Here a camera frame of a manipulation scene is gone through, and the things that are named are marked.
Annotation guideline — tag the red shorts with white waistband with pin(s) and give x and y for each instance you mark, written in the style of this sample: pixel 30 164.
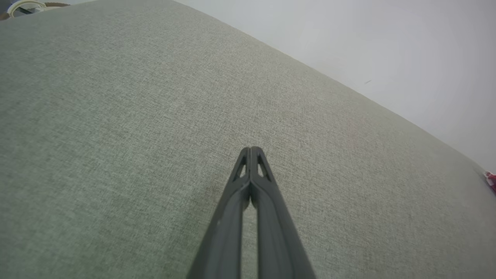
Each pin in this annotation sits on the red shorts with white waistband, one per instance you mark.
pixel 491 182

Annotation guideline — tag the grey fabric sofa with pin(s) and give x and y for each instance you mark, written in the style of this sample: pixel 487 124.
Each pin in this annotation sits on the grey fabric sofa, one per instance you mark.
pixel 116 135

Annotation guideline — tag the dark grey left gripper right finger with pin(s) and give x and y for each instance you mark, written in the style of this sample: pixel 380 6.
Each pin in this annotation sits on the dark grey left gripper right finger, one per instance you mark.
pixel 275 232

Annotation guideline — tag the white perforated laundry basket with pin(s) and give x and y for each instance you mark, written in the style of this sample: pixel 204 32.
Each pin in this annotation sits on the white perforated laundry basket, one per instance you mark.
pixel 27 3

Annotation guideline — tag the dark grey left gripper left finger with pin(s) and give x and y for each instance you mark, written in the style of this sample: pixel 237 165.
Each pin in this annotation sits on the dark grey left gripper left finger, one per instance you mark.
pixel 224 232

